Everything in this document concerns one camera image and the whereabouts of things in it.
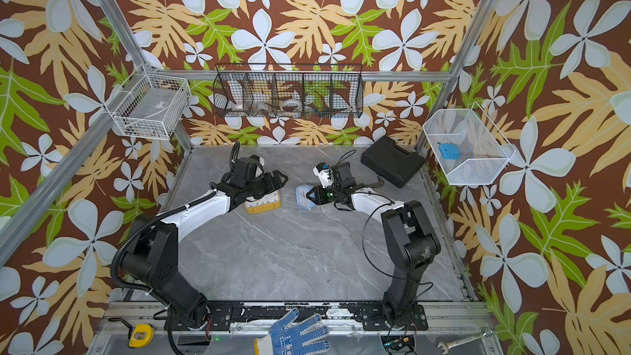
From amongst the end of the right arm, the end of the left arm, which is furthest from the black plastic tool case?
the end of the left arm

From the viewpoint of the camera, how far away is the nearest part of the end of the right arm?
72 centimetres

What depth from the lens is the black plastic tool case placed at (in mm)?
1057

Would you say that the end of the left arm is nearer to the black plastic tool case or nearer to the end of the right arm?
the end of the right arm
